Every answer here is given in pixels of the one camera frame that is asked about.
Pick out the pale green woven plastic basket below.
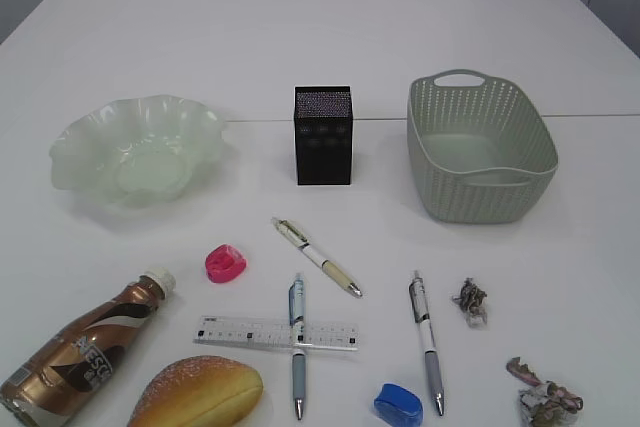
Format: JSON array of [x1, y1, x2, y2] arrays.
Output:
[[407, 69, 558, 224]]

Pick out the brown Nescafe coffee bottle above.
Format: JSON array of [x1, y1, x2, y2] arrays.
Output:
[[1, 267, 176, 426]]

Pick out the blue pencil sharpener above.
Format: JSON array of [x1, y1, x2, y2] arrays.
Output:
[[373, 383, 424, 427]]

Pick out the blue and grey pen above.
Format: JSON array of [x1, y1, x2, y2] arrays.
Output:
[[289, 273, 306, 421]]

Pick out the large paper ball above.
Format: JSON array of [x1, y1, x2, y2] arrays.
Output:
[[506, 357, 584, 427]]

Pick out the pink pencil sharpener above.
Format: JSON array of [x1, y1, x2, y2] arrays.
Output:
[[205, 244, 247, 284]]

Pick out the clear plastic ruler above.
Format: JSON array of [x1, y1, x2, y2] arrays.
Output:
[[193, 316, 359, 352]]

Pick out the black mesh pen holder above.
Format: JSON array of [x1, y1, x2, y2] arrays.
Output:
[[294, 86, 353, 185]]

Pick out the sugared bread roll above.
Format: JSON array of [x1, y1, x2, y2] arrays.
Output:
[[128, 355, 263, 427]]

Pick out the white and grey pen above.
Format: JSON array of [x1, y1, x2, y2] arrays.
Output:
[[408, 271, 445, 417]]

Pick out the beige and white pen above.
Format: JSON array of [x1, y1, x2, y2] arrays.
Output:
[[271, 217, 363, 298]]

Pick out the small paper ball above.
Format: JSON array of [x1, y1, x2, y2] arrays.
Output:
[[451, 277, 488, 328]]

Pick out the pale green wavy glass plate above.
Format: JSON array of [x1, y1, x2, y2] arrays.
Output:
[[49, 94, 225, 208]]

